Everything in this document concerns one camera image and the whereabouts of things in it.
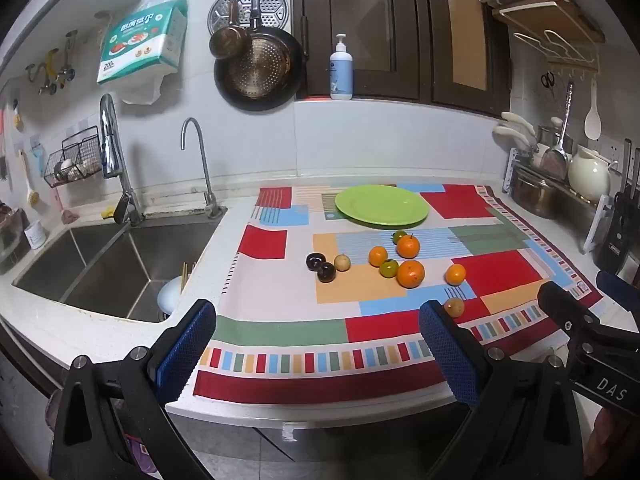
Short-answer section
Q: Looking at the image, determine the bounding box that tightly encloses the black frying pan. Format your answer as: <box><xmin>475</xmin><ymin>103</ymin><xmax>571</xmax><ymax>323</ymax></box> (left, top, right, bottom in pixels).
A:
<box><xmin>214</xmin><ymin>0</ymin><xmax>305</xmax><ymax>112</ymax></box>

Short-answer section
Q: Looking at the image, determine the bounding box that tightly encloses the wooden cutting board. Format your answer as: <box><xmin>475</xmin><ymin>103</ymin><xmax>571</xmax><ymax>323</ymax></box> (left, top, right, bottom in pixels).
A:
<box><xmin>491</xmin><ymin>0</ymin><xmax>606</xmax><ymax>67</ymax></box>

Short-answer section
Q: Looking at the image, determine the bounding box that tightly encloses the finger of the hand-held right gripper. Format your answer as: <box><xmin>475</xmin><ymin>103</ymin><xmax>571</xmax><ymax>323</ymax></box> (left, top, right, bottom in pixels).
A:
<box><xmin>537</xmin><ymin>281</ymin><xmax>640</xmax><ymax>361</ymax></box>
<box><xmin>596</xmin><ymin>270</ymin><xmax>640</xmax><ymax>307</ymax></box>

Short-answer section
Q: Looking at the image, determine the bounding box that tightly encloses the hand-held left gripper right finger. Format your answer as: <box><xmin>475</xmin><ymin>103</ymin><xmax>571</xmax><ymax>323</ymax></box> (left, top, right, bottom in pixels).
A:
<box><xmin>418</xmin><ymin>300</ymin><xmax>586</xmax><ymax>480</ymax></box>

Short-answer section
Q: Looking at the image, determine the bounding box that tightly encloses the stainless steel sink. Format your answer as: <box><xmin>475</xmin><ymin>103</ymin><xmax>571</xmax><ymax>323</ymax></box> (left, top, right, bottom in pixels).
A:
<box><xmin>12</xmin><ymin>207</ymin><xmax>228</xmax><ymax>323</ymax></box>

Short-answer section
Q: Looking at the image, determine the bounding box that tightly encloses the stainless steel pot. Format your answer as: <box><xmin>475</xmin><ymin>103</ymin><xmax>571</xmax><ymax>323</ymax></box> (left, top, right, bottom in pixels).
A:
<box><xmin>511</xmin><ymin>167</ymin><xmax>562</xmax><ymax>220</ymax></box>

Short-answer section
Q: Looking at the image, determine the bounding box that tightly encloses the small copper saucepan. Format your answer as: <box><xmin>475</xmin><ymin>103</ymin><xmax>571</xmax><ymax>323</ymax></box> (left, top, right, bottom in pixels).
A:
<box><xmin>209</xmin><ymin>0</ymin><xmax>252</xmax><ymax>60</ymax></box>

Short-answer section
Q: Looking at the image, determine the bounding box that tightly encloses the white cup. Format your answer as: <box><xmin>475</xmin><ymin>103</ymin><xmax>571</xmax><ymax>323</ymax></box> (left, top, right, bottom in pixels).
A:
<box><xmin>24</xmin><ymin>221</ymin><xmax>48</xmax><ymax>251</ymax></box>

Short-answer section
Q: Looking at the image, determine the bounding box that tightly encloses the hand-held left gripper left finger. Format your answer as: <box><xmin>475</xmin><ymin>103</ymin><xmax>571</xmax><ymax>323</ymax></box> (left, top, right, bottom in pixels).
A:
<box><xmin>47</xmin><ymin>299</ymin><xmax>218</xmax><ymax>480</ymax></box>

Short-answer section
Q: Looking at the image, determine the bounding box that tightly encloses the black wire basket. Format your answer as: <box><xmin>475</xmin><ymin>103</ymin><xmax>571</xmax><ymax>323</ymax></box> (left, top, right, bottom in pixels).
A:
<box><xmin>42</xmin><ymin>129</ymin><xmax>106</xmax><ymax>188</ymax></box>

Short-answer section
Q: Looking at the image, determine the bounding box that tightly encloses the orange with dark stem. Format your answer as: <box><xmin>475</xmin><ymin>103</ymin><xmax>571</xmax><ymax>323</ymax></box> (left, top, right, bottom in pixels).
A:
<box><xmin>396</xmin><ymin>234</ymin><xmax>421</xmax><ymax>259</ymax></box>

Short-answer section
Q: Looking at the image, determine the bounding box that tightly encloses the white bowl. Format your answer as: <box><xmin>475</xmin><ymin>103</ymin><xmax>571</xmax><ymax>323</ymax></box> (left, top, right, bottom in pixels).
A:
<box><xmin>156</xmin><ymin>276</ymin><xmax>193</xmax><ymax>317</ymax></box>

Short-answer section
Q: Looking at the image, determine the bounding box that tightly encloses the colourful patchwork table cloth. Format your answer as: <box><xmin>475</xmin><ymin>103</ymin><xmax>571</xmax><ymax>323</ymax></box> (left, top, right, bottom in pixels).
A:
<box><xmin>194</xmin><ymin>184</ymin><xmax>603</xmax><ymax>406</ymax></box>

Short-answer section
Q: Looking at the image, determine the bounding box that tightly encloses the large orange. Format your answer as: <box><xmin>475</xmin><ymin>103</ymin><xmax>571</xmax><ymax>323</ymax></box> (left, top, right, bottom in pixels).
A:
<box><xmin>396</xmin><ymin>259</ymin><xmax>426</xmax><ymax>289</ymax></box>

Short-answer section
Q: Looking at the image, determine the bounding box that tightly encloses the green paper towel pack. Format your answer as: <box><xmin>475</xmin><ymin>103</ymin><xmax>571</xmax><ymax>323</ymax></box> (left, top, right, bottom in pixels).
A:
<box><xmin>96</xmin><ymin>0</ymin><xmax>191</xmax><ymax>106</ymax></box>

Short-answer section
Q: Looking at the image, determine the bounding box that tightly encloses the copper perforated colander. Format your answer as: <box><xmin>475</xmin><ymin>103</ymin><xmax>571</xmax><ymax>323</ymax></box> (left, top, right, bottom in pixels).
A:
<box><xmin>225</xmin><ymin>35</ymin><xmax>292</xmax><ymax>98</ymax></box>

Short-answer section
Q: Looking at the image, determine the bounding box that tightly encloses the white wire wall rack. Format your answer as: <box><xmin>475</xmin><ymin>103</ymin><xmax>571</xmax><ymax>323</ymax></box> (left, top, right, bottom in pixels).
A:
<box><xmin>514</xmin><ymin>30</ymin><xmax>601</xmax><ymax>77</ymax></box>

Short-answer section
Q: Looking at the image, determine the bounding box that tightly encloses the metal skimmer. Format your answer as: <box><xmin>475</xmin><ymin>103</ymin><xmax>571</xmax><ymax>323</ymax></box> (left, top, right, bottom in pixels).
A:
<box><xmin>539</xmin><ymin>82</ymin><xmax>576</xmax><ymax>183</ymax></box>

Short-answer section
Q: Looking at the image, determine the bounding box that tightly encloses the round metal steamer rack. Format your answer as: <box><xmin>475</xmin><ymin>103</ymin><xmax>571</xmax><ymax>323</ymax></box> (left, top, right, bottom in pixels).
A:
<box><xmin>207</xmin><ymin>0</ymin><xmax>290</xmax><ymax>36</ymax></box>

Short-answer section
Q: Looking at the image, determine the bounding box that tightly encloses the white rice paddle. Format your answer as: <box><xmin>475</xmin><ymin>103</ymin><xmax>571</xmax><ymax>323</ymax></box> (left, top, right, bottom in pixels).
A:
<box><xmin>584</xmin><ymin>79</ymin><xmax>602</xmax><ymax>140</ymax></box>

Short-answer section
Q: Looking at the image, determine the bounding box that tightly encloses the yellow dish brush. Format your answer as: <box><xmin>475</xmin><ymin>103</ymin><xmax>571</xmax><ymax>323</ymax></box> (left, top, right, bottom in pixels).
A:
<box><xmin>17</xmin><ymin>150</ymin><xmax>42</xmax><ymax>207</ymax></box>

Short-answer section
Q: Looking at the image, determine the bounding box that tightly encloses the white ceramic jug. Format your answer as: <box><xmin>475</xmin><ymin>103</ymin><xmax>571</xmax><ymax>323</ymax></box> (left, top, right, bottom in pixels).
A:
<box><xmin>567</xmin><ymin>145</ymin><xmax>613</xmax><ymax>203</ymax></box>

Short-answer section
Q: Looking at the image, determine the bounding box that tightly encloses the wall socket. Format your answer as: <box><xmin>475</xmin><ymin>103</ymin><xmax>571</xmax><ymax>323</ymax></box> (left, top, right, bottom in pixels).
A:
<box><xmin>589</xmin><ymin>135</ymin><xmax>623</xmax><ymax>163</ymax></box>

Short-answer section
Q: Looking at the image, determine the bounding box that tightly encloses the thin gooseneck faucet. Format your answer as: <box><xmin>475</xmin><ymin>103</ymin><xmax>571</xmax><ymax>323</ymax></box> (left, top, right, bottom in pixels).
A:
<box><xmin>181</xmin><ymin>117</ymin><xmax>224</xmax><ymax>219</ymax></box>

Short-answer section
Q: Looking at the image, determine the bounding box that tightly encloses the person's right hand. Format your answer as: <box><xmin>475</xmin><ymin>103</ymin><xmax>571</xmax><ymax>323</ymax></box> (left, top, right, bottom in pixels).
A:
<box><xmin>586</xmin><ymin>406</ymin><xmax>632</xmax><ymax>467</ymax></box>

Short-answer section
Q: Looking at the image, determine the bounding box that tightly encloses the black knife block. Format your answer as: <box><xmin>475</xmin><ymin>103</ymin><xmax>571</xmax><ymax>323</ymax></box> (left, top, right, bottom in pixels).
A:
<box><xmin>595</xmin><ymin>192</ymin><xmax>640</xmax><ymax>277</ymax></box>

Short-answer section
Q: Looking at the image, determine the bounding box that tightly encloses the green plate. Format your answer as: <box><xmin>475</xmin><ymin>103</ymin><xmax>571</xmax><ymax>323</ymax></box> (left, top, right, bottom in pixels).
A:
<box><xmin>334</xmin><ymin>185</ymin><xmax>430</xmax><ymax>228</ymax></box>

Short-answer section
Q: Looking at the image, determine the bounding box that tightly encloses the dark wooden window frame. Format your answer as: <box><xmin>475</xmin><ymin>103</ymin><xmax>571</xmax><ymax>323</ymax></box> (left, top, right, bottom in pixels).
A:
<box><xmin>290</xmin><ymin>0</ymin><xmax>513</xmax><ymax>116</ymax></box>

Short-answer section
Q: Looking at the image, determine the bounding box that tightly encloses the large chrome faucet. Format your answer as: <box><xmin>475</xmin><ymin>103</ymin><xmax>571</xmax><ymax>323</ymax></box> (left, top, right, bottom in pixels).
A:
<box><xmin>99</xmin><ymin>94</ymin><xmax>144</xmax><ymax>226</ymax></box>

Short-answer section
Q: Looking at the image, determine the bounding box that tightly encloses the steel dish rack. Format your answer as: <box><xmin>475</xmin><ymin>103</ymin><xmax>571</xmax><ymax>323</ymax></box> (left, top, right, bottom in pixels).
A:
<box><xmin>504</xmin><ymin>147</ymin><xmax>613</xmax><ymax>256</ymax></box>

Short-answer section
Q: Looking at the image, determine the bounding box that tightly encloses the yellow wall hook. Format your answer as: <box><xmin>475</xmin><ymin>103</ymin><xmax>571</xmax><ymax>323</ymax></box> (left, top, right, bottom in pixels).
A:
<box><xmin>25</xmin><ymin>47</ymin><xmax>77</xmax><ymax>96</ymax></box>

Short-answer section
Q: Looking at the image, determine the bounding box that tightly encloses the white pump soap bottle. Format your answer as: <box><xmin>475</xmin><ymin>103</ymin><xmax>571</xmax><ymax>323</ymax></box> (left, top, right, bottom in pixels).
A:
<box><xmin>329</xmin><ymin>34</ymin><xmax>354</xmax><ymax>101</ymax></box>

